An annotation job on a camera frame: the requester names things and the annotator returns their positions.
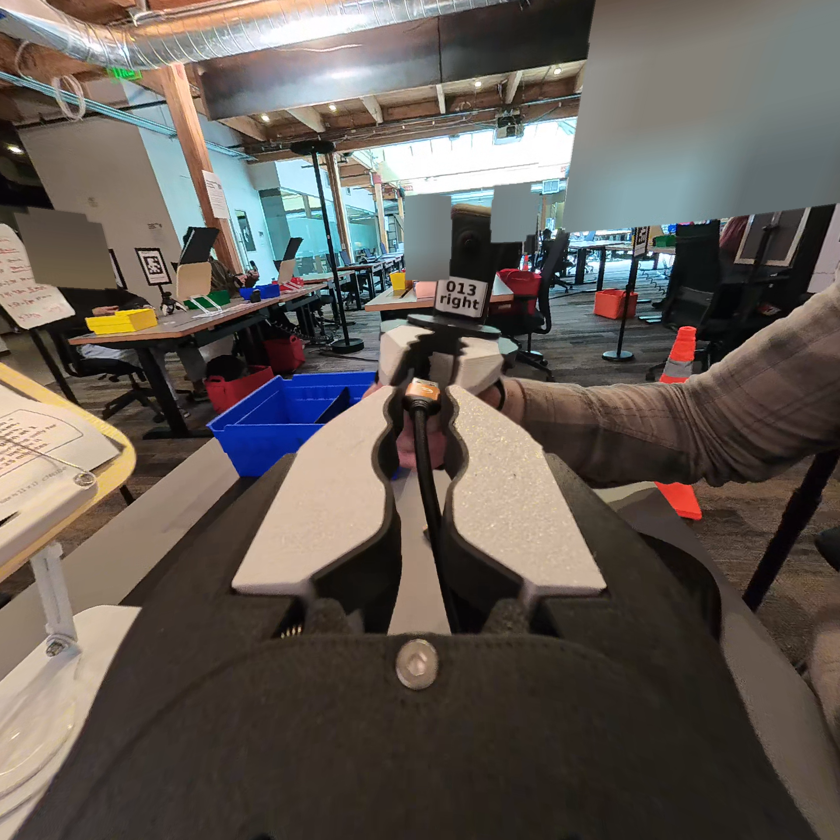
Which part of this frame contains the white easel board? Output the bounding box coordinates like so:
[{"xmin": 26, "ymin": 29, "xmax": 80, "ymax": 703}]
[{"xmin": 0, "ymin": 222, "xmax": 77, "ymax": 330}]

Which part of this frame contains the blue plastic bin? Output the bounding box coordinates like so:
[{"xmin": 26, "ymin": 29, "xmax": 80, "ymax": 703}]
[{"xmin": 206, "ymin": 369, "xmax": 383, "ymax": 479}]

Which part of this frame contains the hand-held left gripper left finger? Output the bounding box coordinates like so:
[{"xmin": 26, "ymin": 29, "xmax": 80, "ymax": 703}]
[{"xmin": 233, "ymin": 385, "xmax": 401, "ymax": 634}]

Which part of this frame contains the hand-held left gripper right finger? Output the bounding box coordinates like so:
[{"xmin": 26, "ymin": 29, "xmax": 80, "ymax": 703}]
[{"xmin": 437, "ymin": 382, "xmax": 609, "ymax": 634}]

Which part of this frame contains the person's right forearm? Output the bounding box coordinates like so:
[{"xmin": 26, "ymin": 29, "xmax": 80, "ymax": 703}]
[{"xmin": 499, "ymin": 280, "xmax": 840, "ymax": 489}]

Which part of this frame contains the yellow plastic bin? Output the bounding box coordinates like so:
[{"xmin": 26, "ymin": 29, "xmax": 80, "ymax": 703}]
[{"xmin": 84, "ymin": 308, "xmax": 160, "ymax": 337}]

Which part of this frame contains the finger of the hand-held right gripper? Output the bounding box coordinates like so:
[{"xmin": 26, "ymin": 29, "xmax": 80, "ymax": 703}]
[
  {"xmin": 377, "ymin": 325, "xmax": 424, "ymax": 391},
  {"xmin": 451, "ymin": 334, "xmax": 509, "ymax": 397}
]

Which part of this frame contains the wooden column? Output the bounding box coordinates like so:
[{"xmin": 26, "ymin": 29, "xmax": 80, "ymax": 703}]
[{"xmin": 155, "ymin": 63, "xmax": 246, "ymax": 279}]

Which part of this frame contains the red plastic bin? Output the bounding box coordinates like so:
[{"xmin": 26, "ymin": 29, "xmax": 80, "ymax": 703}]
[{"xmin": 203, "ymin": 364, "xmax": 278, "ymax": 416}]

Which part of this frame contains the black pole stand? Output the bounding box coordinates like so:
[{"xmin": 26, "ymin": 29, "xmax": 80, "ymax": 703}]
[{"xmin": 288, "ymin": 137, "xmax": 367, "ymax": 357}]

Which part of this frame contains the person's right hand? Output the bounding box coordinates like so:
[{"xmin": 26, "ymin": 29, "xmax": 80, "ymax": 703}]
[{"xmin": 385, "ymin": 374, "xmax": 529, "ymax": 473}]

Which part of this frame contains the instruction sheet on stand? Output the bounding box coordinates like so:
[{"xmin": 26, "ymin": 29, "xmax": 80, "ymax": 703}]
[{"xmin": 0, "ymin": 360, "xmax": 140, "ymax": 586}]

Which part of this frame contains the orange usb cable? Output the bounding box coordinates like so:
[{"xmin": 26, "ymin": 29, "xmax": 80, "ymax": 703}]
[{"xmin": 402, "ymin": 377, "xmax": 458, "ymax": 624}]

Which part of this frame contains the red office chair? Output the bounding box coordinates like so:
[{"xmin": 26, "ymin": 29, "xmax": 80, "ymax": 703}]
[{"xmin": 497, "ymin": 268, "xmax": 555, "ymax": 371}]

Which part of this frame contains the orange plastic bin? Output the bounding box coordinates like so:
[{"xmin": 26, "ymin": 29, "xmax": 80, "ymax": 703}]
[{"xmin": 592, "ymin": 288, "xmax": 640, "ymax": 321}]

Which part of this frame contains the wooden work table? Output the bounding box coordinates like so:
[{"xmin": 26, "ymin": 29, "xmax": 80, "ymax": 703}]
[
  {"xmin": 66, "ymin": 280, "xmax": 332, "ymax": 437},
  {"xmin": 364, "ymin": 280, "xmax": 521, "ymax": 325}
]

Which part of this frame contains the white stand base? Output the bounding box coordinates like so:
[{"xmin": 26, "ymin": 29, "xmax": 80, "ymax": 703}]
[{"xmin": 0, "ymin": 542, "xmax": 141, "ymax": 817}]

